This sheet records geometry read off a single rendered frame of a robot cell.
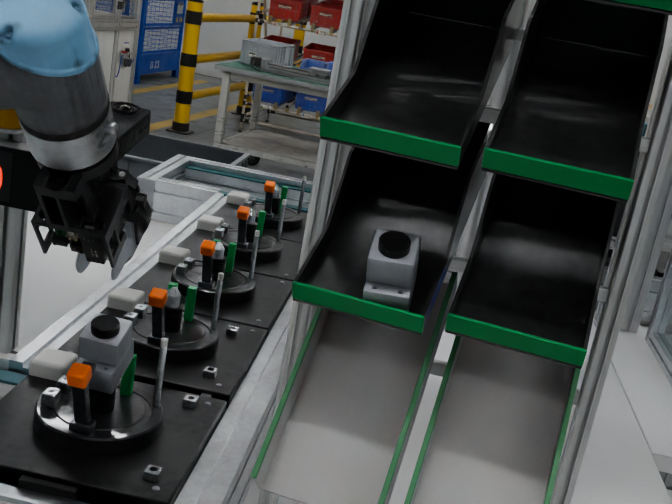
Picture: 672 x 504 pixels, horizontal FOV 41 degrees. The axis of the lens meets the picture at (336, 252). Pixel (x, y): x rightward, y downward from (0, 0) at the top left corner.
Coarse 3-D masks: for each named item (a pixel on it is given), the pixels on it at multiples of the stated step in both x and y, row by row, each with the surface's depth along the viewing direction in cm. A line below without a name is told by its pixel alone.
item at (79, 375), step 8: (72, 368) 90; (80, 368) 91; (88, 368) 91; (72, 376) 90; (80, 376) 90; (88, 376) 91; (72, 384) 90; (80, 384) 90; (88, 384) 92; (72, 392) 92; (80, 392) 92; (88, 392) 93; (80, 400) 92; (88, 400) 93; (80, 408) 93; (88, 408) 94; (80, 416) 94; (88, 416) 94
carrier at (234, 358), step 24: (120, 288) 136; (168, 288) 127; (192, 288) 127; (216, 288) 125; (120, 312) 132; (144, 312) 126; (168, 312) 122; (192, 312) 128; (216, 312) 126; (72, 336) 121; (144, 336) 121; (168, 336) 120; (192, 336) 123; (216, 336) 125; (240, 336) 131; (264, 336) 133; (144, 360) 118; (168, 360) 119; (192, 360) 120; (216, 360) 122; (240, 360) 123; (168, 384) 114; (192, 384) 114; (216, 384) 115; (240, 384) 119
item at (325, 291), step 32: (480, 128) 100; (352, 160) 94; (384, 160) 105; (480, 160) 95; (352, 192) 98; (384, 192) 100; (416, 192) 100; (448, 192) 100; (352, 224) 95; (384, 224) 96; (416, 224) 96; (448, 224) 96; (320, 256) 91; (352, 256) 92; (448, 256) 89; (320, 288) 85; (352, 288) 88; (416, 288) 88; (384, 320) 84; (416, 320) 83
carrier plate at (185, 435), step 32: (32, 384) 107; (0, 416) 99; (32, 416) 100; (192, 416) 106; (0, 448) 93; (32, 448) 94; (160, 448) 98; (192, 448) 99; (0, 480) 90; (64, 480) 89; (96, 480) 90; (128, 480) 91; (160, 480) 92
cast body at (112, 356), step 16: (96, 320) 95; (112, 320) 96; (128, 320) 98; (80, 336) 94; (96, 336) 94; (112, 336) 95; (128, 336) 97; (80, 352) 95; (96, 352) 95; (112, 352) 94; (128, 352) 99; (96, 368) 95; (112, 368) 95; (96, 384) 96; (112, 384) 96
